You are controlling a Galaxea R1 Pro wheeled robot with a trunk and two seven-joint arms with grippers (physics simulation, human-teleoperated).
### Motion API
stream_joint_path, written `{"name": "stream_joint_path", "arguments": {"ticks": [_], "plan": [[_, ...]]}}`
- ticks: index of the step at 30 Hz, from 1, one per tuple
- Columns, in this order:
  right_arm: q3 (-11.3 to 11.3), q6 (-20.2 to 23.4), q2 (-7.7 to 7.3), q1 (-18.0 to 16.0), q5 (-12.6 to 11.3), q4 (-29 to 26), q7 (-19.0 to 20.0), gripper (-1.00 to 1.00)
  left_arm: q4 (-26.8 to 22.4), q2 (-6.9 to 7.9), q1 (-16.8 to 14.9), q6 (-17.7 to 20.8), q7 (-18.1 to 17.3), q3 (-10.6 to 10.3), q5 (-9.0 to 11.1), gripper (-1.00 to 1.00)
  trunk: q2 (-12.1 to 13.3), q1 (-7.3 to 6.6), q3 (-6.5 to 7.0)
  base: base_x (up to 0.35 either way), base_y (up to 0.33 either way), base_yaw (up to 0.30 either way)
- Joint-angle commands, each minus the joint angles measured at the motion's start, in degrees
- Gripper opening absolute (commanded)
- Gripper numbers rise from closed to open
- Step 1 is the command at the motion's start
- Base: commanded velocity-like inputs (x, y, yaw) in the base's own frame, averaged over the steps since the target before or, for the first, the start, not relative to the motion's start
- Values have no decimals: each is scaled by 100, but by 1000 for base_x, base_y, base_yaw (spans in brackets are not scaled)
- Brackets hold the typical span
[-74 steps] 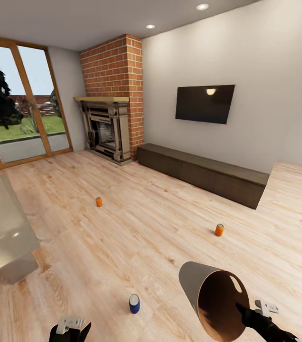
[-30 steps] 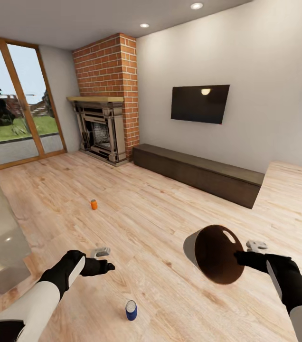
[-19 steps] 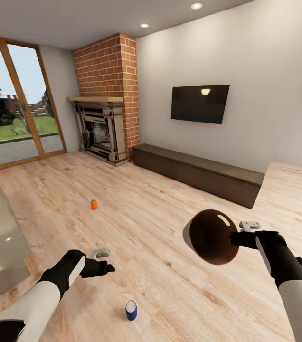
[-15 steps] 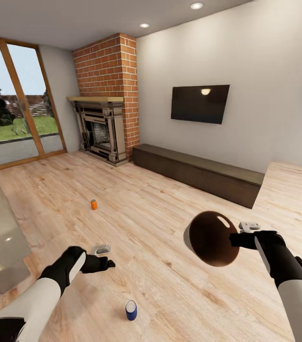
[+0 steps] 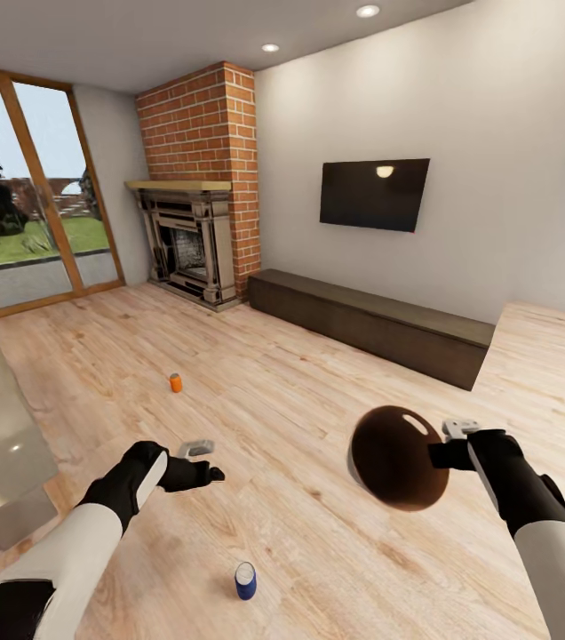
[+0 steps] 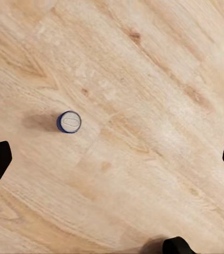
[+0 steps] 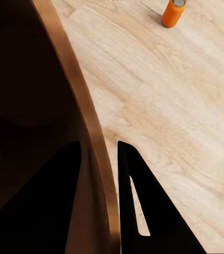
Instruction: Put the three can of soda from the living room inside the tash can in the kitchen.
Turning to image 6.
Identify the can of soda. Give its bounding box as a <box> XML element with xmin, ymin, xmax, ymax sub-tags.
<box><xmin>57</xmin><ymin>111</ymin><xmax>82</xmax><ymax>133</ymax></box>

